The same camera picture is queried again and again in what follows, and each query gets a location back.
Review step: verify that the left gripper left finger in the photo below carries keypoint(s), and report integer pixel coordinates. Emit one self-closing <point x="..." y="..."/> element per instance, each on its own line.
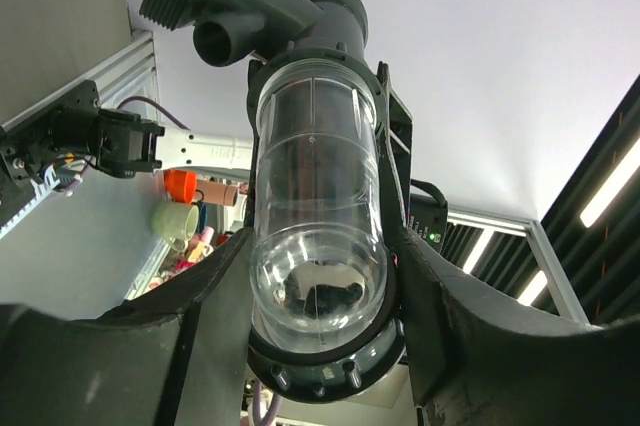
<point x="173" y="356"/>

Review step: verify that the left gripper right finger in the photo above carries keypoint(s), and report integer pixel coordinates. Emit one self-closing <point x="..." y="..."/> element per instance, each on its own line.
<point x="478" y="357"/>

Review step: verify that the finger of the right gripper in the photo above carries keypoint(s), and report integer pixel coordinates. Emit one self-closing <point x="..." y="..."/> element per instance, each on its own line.
<point x="395" y="147"/>

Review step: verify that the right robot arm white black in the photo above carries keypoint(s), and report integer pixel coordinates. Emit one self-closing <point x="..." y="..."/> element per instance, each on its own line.
<point x="120" y="144"/>

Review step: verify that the grey pvc tee fitting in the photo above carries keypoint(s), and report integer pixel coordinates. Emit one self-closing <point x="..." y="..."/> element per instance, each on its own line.
<point x="227" y="31"/>

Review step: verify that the grey slotted cable duct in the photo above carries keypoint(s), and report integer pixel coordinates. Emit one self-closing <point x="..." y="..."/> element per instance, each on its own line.
<point x="18" y="205"/>

